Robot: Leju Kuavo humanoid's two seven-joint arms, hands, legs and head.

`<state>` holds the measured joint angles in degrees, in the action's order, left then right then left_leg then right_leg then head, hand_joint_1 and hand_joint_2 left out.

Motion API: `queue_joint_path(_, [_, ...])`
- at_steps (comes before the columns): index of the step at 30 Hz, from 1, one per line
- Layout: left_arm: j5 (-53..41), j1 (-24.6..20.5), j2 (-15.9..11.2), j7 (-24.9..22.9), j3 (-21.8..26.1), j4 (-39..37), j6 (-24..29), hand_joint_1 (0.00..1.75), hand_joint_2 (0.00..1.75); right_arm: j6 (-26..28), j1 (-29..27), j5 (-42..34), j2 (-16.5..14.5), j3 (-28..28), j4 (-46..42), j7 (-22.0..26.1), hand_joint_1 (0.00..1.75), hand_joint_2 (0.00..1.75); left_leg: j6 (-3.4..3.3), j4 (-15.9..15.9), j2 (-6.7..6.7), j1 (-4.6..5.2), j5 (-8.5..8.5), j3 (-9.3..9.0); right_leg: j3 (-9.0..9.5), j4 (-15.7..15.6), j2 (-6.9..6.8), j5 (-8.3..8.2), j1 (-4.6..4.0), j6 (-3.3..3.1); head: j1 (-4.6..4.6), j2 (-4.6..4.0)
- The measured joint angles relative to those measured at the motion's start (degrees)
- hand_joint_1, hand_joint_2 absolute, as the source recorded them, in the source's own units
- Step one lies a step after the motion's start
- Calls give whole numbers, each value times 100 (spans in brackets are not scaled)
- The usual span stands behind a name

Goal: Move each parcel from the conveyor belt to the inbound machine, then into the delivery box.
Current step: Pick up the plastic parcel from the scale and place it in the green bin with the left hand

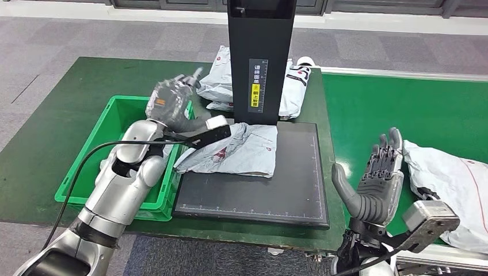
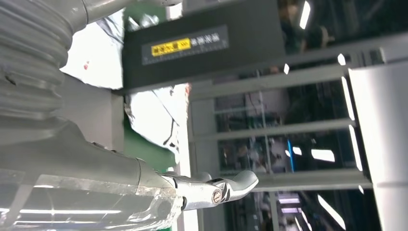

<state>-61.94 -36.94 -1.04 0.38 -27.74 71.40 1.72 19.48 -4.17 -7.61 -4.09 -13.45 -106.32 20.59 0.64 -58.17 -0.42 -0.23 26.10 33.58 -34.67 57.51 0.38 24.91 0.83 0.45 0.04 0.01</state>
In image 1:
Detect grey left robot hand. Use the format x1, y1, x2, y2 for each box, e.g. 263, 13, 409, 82
144, 67, 214, 133

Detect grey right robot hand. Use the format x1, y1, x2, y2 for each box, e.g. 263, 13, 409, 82
330, 127, 405, 225

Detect grey parcel bag red streak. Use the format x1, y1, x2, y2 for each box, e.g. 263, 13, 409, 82
173, 121, 279, 179

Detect grey parcel bag red dot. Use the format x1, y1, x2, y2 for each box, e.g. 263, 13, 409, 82
197, 45, 234, 112

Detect white parcel bag black marks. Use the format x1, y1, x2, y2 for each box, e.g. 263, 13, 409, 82
402, 140, 488, 254

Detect black inbound scanner machine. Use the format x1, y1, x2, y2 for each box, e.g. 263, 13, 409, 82
172, 0, 330, 229

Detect bright green conveyor belt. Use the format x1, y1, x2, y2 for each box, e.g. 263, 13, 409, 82
322, 73, 488, 244

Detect white parcel bag black lettering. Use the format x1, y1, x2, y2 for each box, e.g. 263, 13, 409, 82
279, 56, 317, 120

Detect yellow and grey ruler label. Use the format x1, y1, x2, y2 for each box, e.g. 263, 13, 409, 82
247, 58, 269, 114

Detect green plastic crate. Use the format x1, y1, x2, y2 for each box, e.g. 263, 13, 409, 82
54, 95, 195, 223

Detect dark green table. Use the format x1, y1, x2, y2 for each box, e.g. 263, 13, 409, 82
0, 56, 346, 252

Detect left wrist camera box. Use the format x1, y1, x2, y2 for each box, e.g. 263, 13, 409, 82
185, 115, 232, 150

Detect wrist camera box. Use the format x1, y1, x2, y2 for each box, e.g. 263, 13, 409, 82
402, 200, 461, 254
185, 115, 232, 150

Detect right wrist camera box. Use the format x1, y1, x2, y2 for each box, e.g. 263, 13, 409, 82
402, 200, 461, 254

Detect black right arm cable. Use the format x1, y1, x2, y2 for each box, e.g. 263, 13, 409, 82
331, 247, 405, 276

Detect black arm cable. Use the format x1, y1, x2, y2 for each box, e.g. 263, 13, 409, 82
331, 247, 405, 276
40, 140, 192, 254

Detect pale conveyor side rail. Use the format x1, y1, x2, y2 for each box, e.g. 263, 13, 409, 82
320, 65, 488, 83
394, 243, 488, 275

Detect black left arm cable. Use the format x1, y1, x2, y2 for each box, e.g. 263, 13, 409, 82
40, 140, 192, 254

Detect grey window frame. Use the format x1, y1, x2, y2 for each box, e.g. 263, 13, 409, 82
106, 0, 488, 18

